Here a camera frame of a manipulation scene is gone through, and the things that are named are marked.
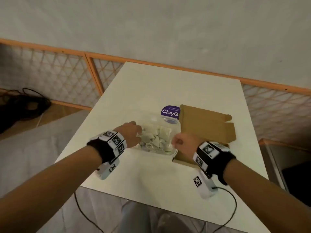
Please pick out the pile of tea bags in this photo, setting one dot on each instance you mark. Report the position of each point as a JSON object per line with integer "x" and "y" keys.
{"x": 158, "y": 138}

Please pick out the brown paper box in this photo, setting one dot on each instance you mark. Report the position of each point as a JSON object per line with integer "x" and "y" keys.
{"x": 206, "y": 123}

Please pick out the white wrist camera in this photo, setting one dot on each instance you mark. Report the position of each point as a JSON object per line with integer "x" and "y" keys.
{"x": 204, "y": 186}
{"x": 109, "y": 169}

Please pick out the black marker wristband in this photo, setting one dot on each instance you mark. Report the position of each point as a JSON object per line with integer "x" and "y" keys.
{"x": 218, "y": 160}
{"x": 102, "y": 148}

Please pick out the grey trousers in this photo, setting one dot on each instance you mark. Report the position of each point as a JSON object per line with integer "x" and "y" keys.
{"x": 145, "y": 218}

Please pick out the person's left forearm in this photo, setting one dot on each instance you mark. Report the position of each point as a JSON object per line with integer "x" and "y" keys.
{"x": 48, "y": 191}

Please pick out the clear plastic container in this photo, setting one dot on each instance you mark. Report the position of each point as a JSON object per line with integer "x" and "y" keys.
{"x": 154, "y": 120}

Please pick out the round purple sticker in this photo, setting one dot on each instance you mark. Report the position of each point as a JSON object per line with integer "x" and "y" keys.
{"x": 170, "y": 111}

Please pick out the person's left hand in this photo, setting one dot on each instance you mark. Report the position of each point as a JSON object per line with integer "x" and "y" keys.
{"x": 130, "y": 134}

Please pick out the person's right forearm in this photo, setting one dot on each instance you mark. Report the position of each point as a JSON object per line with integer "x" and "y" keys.
{"x": 267, "y": 203}

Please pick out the person's right hand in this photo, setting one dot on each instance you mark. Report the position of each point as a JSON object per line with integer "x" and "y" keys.
{"x": 185, "y": 144}

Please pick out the orange lattice fence panel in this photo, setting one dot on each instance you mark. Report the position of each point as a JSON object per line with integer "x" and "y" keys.
{"x": 272, "y": 109}
{"x": 48, "y": 72}

